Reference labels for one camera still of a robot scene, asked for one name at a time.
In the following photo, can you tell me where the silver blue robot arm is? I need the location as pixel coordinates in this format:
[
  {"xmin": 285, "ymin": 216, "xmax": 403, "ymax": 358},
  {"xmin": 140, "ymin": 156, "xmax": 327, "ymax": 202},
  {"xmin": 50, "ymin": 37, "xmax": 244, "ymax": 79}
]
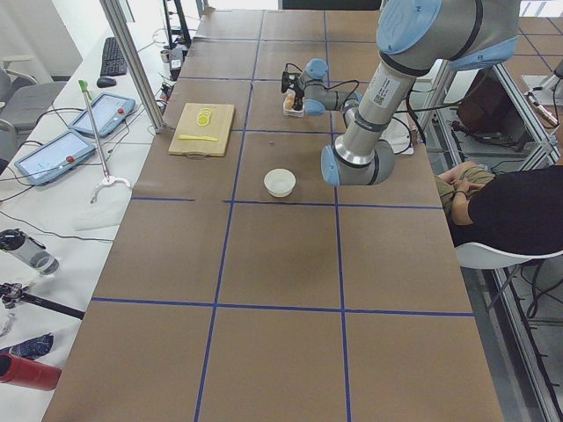
[{"xmin": 282, "ymin": 0, "xmax": 520, "ymax": 186}]

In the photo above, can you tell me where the red bottle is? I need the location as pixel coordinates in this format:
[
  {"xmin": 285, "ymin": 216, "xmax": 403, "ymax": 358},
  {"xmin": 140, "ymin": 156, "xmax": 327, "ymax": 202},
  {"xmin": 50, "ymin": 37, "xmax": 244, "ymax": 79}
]
[{"xmin": 1, "ymin": 353, "xmax": 62, "ymax": 391}]

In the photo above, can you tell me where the aluminium frame post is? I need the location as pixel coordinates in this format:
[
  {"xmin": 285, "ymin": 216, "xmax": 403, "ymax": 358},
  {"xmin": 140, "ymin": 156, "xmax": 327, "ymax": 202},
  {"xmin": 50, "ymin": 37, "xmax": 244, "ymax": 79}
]
[{"xmin": 99, "ymin": 0, "xmax": 165, "ymax": 134}]

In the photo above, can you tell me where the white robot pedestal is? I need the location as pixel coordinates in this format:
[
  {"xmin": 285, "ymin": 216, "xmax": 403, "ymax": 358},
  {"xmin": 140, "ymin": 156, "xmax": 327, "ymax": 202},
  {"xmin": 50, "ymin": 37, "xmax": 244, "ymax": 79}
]
[{"xmin": 382, "ymin": 117, "xmax": 414, "ymax": 155}]

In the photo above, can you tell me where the grey office chair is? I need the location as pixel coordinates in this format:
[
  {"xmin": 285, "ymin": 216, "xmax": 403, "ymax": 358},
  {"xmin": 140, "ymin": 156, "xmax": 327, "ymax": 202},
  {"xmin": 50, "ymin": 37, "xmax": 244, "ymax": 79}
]
[{"xmin": 1, "ymin": 55, "xmax": 66, "ymax": 136}]

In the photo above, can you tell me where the grabber stick green handle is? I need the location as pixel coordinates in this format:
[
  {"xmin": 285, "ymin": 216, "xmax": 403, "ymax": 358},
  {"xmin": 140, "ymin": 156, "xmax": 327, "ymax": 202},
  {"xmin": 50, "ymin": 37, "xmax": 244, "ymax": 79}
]
[{"xmin": 78, "ymin": 79, "xmax": 133, "ymax": 204}]

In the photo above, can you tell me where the white chair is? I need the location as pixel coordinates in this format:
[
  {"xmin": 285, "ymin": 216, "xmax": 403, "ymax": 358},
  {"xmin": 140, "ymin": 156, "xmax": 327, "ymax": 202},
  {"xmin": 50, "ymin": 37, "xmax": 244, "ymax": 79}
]
[{"xmin": 454, "ymin": 243, "xmax": 562, "ymax": 270}]

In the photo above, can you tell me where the black computer mouse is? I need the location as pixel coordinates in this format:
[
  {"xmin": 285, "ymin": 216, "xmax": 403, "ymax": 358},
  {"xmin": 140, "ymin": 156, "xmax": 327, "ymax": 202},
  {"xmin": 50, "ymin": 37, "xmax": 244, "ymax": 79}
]
[{"xmin": 96, "ymin": 76, "xmax": 117, "ymax": 88}]

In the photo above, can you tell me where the bamboo cutting board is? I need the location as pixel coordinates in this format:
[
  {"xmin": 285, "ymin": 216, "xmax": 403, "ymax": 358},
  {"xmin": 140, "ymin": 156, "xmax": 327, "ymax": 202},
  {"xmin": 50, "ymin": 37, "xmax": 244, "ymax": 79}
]
[{"xmin": 168, "ymin": 103, "xmax": 235, "ymax": 157}]

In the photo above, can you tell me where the blue teach pendant far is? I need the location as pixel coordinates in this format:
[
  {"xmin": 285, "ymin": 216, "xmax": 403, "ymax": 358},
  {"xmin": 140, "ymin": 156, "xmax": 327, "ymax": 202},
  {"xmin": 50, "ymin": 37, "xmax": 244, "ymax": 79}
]
[{"xmin": 69, "ymin": 93, "xmax": 135, "ymax": 138}]

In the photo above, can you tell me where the blue teach pendant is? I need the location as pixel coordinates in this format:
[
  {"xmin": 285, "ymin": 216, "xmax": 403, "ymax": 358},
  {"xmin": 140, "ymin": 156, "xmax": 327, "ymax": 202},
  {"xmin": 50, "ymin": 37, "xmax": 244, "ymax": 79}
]
[
  {"xmin": 69, "ymin": 93, "xmax": 135, "ymax": 138},
  {"xmin": 15, "ymin": 129, "xmax": 95, "ymax": 186}
]

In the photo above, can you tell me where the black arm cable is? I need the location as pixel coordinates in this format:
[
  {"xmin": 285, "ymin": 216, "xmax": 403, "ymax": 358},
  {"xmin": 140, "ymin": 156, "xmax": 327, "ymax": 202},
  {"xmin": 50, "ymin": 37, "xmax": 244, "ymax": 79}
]
[{"xmin": 283, "ymin": 62, "xmax": 362, "ymax": 93}]

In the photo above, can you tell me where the clear water bottle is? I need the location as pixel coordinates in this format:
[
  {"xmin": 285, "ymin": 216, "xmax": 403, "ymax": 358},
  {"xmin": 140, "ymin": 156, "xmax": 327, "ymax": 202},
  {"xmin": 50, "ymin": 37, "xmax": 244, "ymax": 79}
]
[{"xmin": 1, "ymin": 229, "xmax": 59, "ymax": 275}]

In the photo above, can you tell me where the white bowl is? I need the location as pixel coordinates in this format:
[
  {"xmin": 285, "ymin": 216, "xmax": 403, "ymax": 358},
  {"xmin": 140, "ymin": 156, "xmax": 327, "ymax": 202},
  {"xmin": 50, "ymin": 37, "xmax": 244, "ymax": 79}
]
[{"xmin": 263, "ymin": 168, "xmax": 296, "ymax": 198}]

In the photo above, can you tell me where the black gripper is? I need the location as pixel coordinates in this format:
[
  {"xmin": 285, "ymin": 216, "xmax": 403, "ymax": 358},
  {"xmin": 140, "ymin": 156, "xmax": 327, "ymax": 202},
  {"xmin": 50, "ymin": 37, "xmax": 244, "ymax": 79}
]
[{"xmin": 293, "ymin": 81, "xmax": 306, "ymax": 110}]

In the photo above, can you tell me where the clear plastic egg box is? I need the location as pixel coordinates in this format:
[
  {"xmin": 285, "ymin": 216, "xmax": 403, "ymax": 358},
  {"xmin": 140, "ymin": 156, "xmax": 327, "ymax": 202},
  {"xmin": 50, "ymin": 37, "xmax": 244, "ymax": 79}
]
[{"xmin": 282, "ymin": 90, "xmax": 304, "ymax": 118}]

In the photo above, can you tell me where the black tripod stick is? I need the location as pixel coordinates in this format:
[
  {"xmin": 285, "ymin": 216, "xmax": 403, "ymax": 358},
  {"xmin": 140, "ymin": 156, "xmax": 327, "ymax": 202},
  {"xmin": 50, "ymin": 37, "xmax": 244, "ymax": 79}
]
[{"xmin": 1, "ymin": 283, "xmax": 84, "ymax": 320}]

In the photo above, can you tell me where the yellow plastic knife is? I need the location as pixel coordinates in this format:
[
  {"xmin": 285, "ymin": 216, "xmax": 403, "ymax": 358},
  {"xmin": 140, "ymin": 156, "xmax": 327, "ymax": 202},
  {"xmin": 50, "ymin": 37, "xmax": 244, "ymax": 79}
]
[{"xmin": 178, "ymin": 135, "xmax": 218, "ymax": 142}]

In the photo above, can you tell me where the blue teach pendant near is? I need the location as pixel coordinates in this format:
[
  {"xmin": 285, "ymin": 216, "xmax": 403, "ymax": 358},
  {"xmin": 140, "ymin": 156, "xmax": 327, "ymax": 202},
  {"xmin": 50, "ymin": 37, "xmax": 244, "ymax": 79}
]
[{"xmin": 15, "ymin": 129, "xmax": 95, "ymax": 186}]

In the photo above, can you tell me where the dark blue patterned cloth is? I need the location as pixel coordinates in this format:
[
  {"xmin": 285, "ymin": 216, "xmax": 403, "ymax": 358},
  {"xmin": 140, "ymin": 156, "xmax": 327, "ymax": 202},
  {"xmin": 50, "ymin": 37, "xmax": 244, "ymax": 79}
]
[{"xmin": 1, "ymin": 333, "xmax": 54, "ymax": 360}]

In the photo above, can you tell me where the black keyboard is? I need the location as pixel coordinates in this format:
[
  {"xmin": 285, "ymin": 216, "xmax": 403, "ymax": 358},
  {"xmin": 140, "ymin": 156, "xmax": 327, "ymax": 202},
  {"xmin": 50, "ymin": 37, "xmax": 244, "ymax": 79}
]
[{"xmin": 100, "ymin": 37, "xmax": 128, "ymax": 76}]

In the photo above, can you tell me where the seated person black shirt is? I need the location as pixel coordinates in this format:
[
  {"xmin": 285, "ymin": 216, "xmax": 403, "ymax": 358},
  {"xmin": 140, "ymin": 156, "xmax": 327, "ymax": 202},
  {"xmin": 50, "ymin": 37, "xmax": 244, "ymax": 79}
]
[{"xmin": 435, "ymin": 160, "xmax": 562, "ymax": 256}]

